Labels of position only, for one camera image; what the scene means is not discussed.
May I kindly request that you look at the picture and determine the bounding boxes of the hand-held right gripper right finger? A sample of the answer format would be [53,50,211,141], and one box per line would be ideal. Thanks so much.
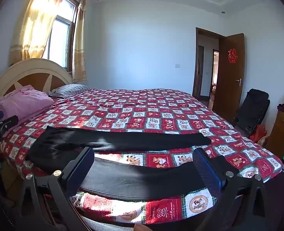
[194,147,267,231]

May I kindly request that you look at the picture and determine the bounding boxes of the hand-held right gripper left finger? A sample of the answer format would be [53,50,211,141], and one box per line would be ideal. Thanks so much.
[17,146,95,231]

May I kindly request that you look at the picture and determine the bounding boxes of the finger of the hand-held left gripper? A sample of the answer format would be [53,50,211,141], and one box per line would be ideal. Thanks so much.
[0,115,19,136]

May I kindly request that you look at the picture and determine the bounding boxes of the black pants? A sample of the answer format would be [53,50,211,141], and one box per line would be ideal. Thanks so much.
[25,125,212,201]

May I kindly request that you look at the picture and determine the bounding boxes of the folded pink blanket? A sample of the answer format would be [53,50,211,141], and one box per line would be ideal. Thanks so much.
[0,85,56,126]

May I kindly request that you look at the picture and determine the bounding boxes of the cream wooden bed headboard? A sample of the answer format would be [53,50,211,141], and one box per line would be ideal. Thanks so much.
[0,58,74,116]

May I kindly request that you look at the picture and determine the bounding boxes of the red bag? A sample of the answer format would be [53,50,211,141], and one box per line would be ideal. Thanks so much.
[249,124,267,143]

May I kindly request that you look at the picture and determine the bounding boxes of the grey striped pillow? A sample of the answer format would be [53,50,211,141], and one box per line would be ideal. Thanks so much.
[49,84,92,99]

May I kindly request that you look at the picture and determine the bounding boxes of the black chair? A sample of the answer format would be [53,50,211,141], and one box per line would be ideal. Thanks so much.
[232,88,270,137]

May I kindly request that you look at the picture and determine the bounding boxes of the red checkered printed blanket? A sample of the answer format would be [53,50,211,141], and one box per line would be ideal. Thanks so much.
[0,88,283,225]

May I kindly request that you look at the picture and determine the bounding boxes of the brown wooden door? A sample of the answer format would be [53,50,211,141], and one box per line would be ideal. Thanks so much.
[212,33,245,123]

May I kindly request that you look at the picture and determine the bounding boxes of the wooden cabinet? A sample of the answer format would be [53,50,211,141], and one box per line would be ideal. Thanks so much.
[266,103,284,166]

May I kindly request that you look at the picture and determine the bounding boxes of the window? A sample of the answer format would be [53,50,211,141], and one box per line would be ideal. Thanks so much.
[47,0,80,73]

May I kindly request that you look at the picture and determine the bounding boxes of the wide yellow curtain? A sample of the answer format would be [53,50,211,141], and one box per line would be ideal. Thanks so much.
[9,0,71,66]

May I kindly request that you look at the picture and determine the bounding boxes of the narrow yellow curtain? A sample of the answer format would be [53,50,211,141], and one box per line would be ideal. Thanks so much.
[72,0,87,82]

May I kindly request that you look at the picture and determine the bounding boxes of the red paper door decoration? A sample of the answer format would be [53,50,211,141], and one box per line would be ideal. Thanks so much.
[227,49,238,64]

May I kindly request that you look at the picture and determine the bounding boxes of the brown door frame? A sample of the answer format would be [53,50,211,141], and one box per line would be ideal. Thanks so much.
[192,27,226,99]

